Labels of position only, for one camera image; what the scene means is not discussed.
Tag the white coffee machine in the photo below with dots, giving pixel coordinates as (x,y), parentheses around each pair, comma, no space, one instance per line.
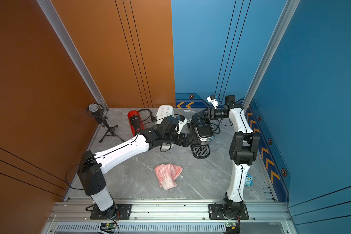
(164,111)

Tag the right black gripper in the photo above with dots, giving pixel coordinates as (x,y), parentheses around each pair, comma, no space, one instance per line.
(211,113)

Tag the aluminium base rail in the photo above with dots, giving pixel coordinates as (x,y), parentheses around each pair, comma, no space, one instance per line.
(167,210)

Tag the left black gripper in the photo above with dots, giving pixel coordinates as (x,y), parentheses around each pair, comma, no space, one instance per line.
(186,143)

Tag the black coffee machine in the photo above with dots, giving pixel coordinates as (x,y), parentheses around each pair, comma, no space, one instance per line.
(202,133)

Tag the black microphone on tripod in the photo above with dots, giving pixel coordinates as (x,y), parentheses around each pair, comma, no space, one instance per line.
(96,111)

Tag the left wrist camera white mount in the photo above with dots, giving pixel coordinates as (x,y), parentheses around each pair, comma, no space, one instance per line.
(182,121)

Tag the red Nespresso coffee machine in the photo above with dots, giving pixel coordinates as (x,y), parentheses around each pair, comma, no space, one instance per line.
(135,121)

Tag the pink towel cloth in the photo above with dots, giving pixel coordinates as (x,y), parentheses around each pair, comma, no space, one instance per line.
(167,174)

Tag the blue owl toy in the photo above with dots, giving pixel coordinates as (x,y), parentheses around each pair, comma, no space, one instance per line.
(248,181)

